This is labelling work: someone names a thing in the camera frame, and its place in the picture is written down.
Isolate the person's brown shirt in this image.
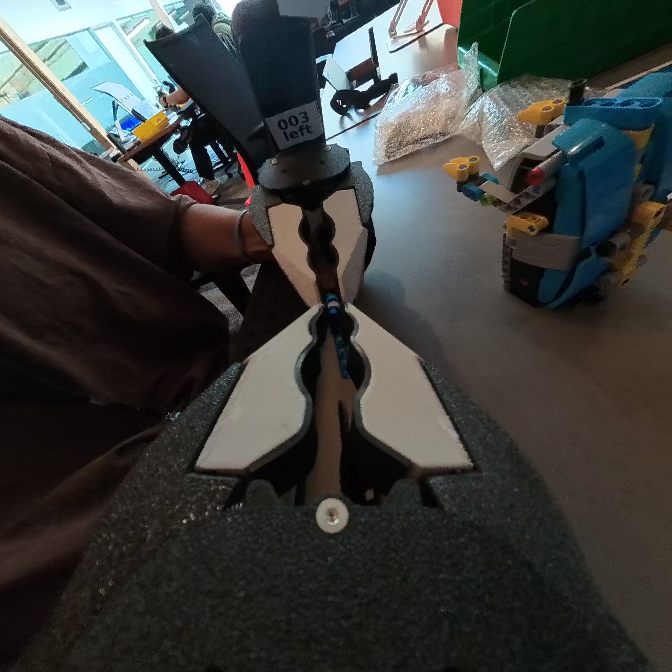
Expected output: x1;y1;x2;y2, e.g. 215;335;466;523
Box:
0;118;232;657

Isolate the person's left forearm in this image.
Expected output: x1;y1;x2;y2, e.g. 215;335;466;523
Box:
178;202;247;272

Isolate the toy brick robot model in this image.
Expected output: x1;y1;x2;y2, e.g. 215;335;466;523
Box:
442;79;672;310

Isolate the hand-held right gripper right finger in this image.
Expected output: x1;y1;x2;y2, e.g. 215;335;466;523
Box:
343;305;476;495

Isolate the yellow storage bin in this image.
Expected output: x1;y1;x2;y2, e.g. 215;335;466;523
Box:
131;111;170;141

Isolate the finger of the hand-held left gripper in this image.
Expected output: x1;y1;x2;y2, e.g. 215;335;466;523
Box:
327;190;369;304
267;204;323;306

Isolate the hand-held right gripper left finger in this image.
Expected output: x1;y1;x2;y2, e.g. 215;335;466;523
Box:
195;305;324;491

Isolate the green storage bin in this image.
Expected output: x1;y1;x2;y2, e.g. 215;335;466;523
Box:
457;0;672;92

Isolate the person's left hand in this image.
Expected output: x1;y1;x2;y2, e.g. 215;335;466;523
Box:
243;223;278;264

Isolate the grey wristband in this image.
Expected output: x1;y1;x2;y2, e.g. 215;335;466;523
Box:
233;209;253;263

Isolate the small white box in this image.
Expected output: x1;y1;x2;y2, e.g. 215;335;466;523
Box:
320;26;382;90

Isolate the black strap clip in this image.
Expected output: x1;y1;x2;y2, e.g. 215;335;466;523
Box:
331;73;398;113

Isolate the black office chair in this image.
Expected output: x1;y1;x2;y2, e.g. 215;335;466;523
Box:
144;15;264;170

